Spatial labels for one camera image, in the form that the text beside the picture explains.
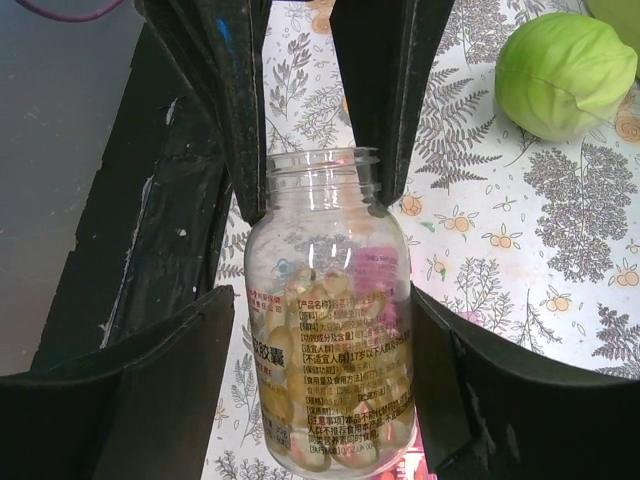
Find clear pill bottle yellow capsules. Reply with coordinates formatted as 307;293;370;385
244;147;416;479

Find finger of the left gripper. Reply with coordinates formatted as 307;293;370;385
134;0;272;224
330;0;454;205

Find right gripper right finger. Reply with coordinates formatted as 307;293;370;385
411;288;639;479

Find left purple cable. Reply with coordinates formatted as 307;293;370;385
19;0;121;23

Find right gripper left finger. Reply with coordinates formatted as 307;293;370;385
1;286;234;479

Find round green cabbage toy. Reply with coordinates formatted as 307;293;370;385
495;12;638;142

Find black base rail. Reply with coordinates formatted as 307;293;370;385
32;28;232;371

